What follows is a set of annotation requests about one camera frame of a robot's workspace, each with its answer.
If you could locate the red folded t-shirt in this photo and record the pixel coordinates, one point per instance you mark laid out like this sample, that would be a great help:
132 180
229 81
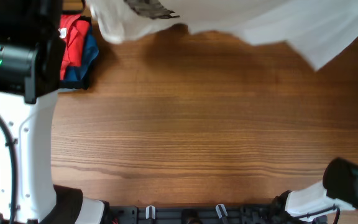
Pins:
73 30

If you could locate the blue folded garment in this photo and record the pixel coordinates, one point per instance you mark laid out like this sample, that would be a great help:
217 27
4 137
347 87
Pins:
84 62

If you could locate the black folded garment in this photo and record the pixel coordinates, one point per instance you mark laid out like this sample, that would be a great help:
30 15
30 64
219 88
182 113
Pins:
74 30

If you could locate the white t-shirt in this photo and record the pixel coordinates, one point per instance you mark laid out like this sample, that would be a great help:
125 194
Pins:
318 30

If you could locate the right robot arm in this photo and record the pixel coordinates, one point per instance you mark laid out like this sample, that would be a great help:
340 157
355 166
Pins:
336 192

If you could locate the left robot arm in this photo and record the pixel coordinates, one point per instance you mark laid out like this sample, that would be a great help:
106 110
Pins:
31 54

